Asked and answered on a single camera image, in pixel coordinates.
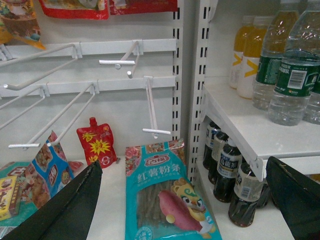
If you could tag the dark oolong tea bottle front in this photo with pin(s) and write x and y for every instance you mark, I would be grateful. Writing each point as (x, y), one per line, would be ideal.
(246, 193)

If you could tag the white peg hook centre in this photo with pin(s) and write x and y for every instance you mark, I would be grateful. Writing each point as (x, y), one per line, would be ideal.
(152, 113)

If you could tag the orange vitamin drink on shelf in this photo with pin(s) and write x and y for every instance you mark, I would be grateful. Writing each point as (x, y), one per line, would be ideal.
(251, 56)

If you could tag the blue snack bag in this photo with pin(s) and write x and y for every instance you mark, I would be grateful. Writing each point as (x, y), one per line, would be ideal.
(48, 173)

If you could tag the white peg hook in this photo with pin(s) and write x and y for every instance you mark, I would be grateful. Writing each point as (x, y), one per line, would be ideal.
(130, 58)
(152, 113)

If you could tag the water bottle green label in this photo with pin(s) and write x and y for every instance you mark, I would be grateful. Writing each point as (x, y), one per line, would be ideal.
(272, 51)
(299, 69)

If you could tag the teal sweet potato noodle bag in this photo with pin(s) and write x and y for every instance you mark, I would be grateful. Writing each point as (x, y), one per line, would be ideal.
(161, 202)

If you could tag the yellow box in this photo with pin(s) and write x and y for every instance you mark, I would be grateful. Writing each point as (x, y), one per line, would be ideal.
(10, 197)

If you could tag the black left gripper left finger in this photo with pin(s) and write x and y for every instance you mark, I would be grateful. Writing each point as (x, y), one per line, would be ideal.
(66, 216)

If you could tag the water bottle green label left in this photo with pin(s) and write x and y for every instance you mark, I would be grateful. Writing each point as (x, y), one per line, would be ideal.
(272, 51)

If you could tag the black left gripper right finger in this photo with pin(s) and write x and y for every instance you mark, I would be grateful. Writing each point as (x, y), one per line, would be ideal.
(297, 197)

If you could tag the dark oolong tea bottle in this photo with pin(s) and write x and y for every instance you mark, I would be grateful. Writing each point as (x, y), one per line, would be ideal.
(246, 193)
(230, 160)

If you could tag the red spouted sauce pouch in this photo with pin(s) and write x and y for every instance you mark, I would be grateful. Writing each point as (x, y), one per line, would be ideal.
(97, 142)

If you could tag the red hanging snack bag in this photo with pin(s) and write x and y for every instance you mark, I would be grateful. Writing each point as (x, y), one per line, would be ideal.
(75, 9)

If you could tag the slotted white shelf upright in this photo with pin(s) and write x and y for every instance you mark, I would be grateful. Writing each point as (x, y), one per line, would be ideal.
(177, 34)

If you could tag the white peg hook upper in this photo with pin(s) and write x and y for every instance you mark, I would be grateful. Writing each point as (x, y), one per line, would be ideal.
(130, 58)

